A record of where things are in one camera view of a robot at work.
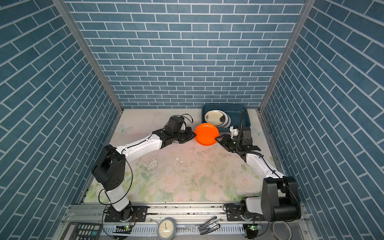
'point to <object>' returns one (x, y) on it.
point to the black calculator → (82, 231)
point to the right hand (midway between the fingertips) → (216, 138)
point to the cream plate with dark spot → (216, 117)
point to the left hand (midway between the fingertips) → (198, 134)
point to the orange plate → (206, 134)
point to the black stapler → (209, 226)
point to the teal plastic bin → (236, 112)
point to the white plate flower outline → (228, 121)
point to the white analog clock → (166, 229)
